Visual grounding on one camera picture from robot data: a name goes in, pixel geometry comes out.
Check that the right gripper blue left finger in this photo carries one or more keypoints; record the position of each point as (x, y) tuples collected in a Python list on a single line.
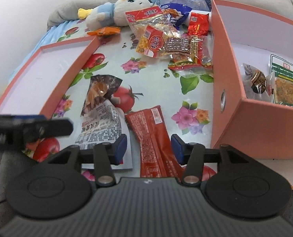
[(119, 148)]

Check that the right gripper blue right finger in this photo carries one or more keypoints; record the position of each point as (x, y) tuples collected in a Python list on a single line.
[(179, 149)]

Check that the long red snack packet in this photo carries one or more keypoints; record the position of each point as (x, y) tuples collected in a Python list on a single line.
[(156, 156)]

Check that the white barcode meat snack packet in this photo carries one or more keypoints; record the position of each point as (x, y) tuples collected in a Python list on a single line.
[(101, 121)]

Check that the brown strips snack packet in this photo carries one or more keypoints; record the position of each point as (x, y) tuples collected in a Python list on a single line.
[(187, 52)]

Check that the grey pastry snack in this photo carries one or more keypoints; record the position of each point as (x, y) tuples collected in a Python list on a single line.
[(257, 85)]

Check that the green pickled vegetable packet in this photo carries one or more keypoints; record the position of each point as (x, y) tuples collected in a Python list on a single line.
[(283, 72)]

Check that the red top clear tofu packet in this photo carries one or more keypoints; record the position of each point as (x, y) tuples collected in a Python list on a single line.
[(150, 22)]

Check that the red yellow corn snack packet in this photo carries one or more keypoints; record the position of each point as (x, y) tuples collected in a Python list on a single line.
[(152, 42)]

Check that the orange box lid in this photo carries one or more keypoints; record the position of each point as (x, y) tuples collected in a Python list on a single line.
[(40, 84)]

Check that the floral bed sheet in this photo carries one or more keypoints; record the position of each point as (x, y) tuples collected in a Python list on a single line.
[(185, 97)]

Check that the orange snack packet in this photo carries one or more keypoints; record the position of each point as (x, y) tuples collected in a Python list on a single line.
[(105, 31)]

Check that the red foil tea packet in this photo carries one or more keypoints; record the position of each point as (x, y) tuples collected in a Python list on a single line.
[(198, 24)]

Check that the orange open storage box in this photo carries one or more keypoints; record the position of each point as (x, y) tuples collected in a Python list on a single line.
[(246, 34)]

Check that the white blue plush duck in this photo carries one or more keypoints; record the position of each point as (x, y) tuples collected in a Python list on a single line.
[(112, 14)]

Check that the blue white snack bag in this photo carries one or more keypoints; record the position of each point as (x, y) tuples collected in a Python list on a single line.
[(176, 13)]

